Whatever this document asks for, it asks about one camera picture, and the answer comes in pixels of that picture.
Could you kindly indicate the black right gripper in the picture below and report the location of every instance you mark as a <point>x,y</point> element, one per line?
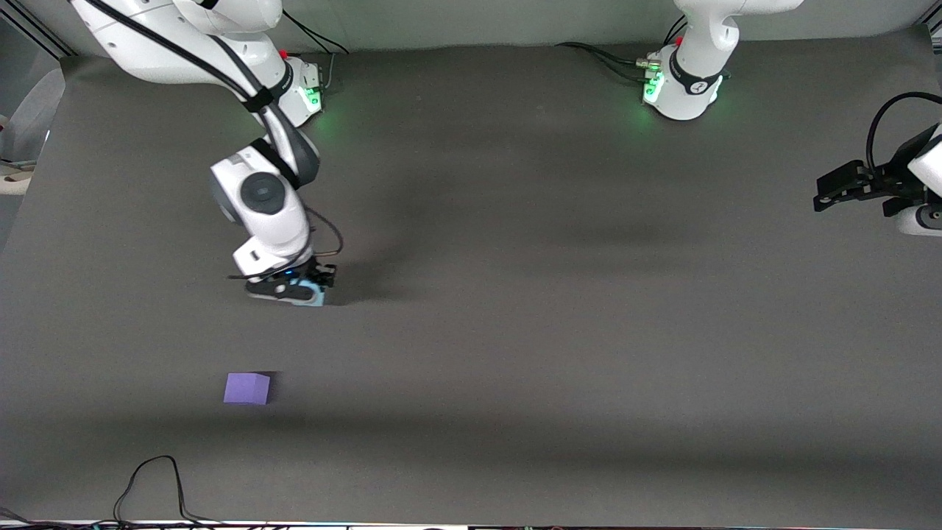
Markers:
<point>321,274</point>

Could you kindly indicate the black metal frame bar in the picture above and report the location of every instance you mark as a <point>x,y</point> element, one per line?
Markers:
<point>37,29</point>

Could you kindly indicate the purple foam block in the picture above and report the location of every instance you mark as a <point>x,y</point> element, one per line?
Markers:
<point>246,389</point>

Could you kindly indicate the dark grey table mat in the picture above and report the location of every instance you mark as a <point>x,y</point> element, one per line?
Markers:
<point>515,368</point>

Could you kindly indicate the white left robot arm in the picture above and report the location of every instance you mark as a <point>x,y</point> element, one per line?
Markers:
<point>699,44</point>

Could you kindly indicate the light blue foam block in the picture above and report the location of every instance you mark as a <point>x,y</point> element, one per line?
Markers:
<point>319,296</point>

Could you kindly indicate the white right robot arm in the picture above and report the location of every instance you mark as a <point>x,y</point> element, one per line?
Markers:
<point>265,199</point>

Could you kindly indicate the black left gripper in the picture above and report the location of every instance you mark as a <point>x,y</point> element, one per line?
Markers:
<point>888,181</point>

